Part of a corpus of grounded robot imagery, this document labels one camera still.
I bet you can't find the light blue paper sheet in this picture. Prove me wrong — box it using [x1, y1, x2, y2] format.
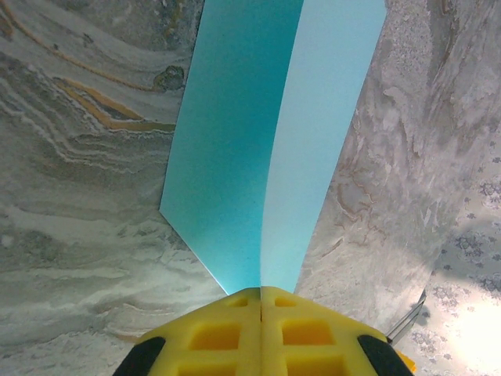
[158, 0, 388, 297]

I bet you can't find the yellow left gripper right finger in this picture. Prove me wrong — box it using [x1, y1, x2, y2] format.
[261, 285, 416, 376]

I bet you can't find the aluminium frame post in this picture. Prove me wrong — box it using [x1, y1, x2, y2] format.
[386, 288, 428, 348]

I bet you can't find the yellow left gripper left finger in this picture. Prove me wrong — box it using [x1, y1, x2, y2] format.
[117, 287, 262, 376]

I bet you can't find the orange toy brick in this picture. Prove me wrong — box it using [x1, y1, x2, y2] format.
[393, 344, 419, 376]

